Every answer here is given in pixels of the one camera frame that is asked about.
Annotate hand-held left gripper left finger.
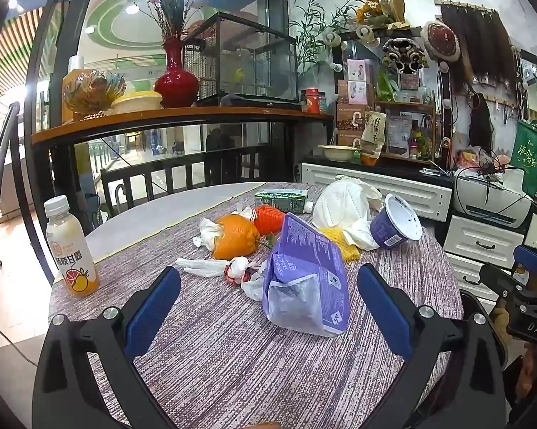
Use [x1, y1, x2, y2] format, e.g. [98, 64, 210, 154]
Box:
[32, 266, 182, 429]

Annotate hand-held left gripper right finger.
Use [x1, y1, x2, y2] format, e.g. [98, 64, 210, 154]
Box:
[357, 263, 507, 429]

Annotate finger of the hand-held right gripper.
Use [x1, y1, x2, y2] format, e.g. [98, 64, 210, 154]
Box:
[479, 263, 527, 298]
[513, 245, 537, 278]

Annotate white tissue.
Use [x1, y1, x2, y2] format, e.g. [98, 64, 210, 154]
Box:
[176, 257, 233, 278]

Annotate beige tissue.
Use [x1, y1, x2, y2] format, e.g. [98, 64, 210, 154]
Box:
[342, 219, 381, 251]

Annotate yellow foam fruit net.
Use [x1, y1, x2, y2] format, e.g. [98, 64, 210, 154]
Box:
[317, 227, 363, 262]

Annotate purple yogurt cup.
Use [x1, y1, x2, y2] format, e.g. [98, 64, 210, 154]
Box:
[370, 193, 423, 250]

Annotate purple snack bag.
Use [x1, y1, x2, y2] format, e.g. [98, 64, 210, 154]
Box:
[262, 213, 350, 338]

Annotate red and white wrapper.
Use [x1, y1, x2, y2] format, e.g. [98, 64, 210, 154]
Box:
[224, 257, 253, 285]

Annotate white striped wrapper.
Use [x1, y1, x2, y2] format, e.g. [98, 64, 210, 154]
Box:
[192, 217, 225, 249]

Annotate clear plastic wrap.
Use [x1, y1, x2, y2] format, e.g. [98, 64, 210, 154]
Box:
[240, 263, 269, 301]

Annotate orange peel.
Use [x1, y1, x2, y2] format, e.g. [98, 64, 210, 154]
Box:
[212, 214, 260, 261]

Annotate white face mask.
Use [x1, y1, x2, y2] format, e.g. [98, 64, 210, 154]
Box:
[312, 175, 383, 242]

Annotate orange foam fruit net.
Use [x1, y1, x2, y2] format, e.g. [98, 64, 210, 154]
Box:
[253, 204, 286, 237]

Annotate green drink carton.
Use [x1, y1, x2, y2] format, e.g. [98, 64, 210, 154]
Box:
[255, 188, 314, 214]

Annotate person's right hand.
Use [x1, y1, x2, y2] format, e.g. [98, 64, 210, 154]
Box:
[512, 349, 537, 408]

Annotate white printer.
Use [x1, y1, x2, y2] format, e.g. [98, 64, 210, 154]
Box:
[454, 167, 534, 228]

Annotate green tote bag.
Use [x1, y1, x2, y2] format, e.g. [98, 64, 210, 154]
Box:
[510, 120, 537, 195]

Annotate orange juice bottle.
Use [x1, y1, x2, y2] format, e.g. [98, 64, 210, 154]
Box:
[44, 196, 100, 296]

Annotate white cabinet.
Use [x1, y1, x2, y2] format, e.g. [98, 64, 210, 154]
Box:
[301, 161, 453, 223]

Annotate black wooden railing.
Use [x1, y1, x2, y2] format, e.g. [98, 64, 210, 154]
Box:
[99, 145, 296, 215]

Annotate cream basin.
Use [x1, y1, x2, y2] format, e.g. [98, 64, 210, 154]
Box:
[318, 144, 357, 162]

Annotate grey foil pouch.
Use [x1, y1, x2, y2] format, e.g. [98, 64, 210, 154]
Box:
[387, 115, 413, 157]

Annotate beige snack pouch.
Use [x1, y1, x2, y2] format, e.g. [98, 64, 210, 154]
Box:
[360, 111, 387, 166]

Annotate brown cardboard boxes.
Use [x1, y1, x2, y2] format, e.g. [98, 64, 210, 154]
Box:
[337, 80, 367, 146]

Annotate hanging hair extensions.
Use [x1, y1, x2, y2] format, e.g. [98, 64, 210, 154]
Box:
[435, 1, 517, 94]

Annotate red ceramic vase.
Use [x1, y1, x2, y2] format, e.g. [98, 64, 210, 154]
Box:
[154, 38, 200, 109]

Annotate glass lotus ornament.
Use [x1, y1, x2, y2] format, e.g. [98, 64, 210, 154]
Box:
[63, 69, 127, 121]

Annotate round red hat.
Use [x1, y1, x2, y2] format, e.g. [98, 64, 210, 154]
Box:
[421, 21, 461, 61]

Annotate opera mask ornament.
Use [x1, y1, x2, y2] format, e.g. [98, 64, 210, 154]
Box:
[381, 37, 425, 72]

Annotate glass terrarium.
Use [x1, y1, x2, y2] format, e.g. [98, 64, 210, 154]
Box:
[184, 11, 299, 103]

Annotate green bamboo leaves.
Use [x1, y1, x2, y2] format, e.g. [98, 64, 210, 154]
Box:
[291, 0, 363, 72]

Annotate yellow dried flower bouquet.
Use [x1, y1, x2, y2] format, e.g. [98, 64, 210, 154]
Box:
[353, 0, 410, 32]

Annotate dried branches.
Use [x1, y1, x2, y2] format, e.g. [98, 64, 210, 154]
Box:
[132, 0, 197, 43]

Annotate grey umbrella handle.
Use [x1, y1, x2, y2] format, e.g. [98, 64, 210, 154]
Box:
[114, 183, 135, 220]

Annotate wooden shelf black frame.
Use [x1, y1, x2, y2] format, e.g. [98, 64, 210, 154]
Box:
[30, 106, 336, 242]

